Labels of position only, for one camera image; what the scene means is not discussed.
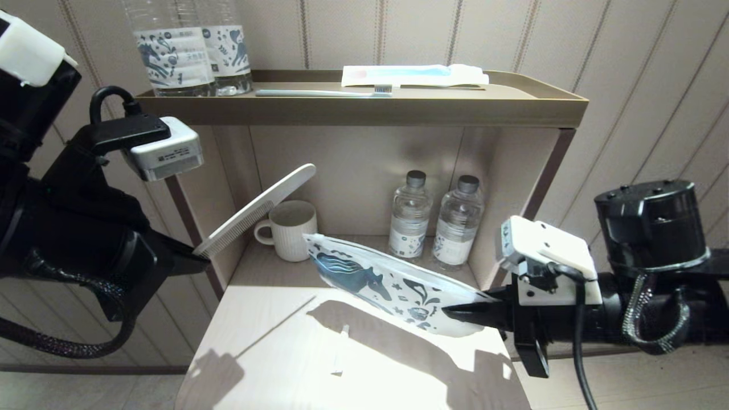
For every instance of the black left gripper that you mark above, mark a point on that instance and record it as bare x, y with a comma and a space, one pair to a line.
136, 267

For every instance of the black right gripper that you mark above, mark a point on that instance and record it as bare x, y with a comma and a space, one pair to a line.
541, 322

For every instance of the white plastic comb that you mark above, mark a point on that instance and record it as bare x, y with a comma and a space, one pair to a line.
262, 202

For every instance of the white blue horse pouch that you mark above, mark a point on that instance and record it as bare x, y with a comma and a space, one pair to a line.
370, 273

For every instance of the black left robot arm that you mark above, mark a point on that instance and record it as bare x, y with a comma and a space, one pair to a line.
57, 216

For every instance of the small clear water bottle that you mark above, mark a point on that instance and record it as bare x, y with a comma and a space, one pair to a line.
455, 233
408, 228

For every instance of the white ribbed ceramic mug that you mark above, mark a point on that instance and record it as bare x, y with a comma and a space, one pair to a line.
296, 233

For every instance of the large horse label water bottle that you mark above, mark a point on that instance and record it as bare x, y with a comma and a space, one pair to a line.
173, 60
230, 51

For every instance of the light blue toothbrush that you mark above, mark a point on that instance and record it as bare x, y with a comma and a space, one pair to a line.
319, 93

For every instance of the beige wooden shelf unit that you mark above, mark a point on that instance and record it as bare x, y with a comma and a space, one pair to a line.
353, 111

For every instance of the toothbrush in white wrapper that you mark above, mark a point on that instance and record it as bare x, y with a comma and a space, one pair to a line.
410, 75

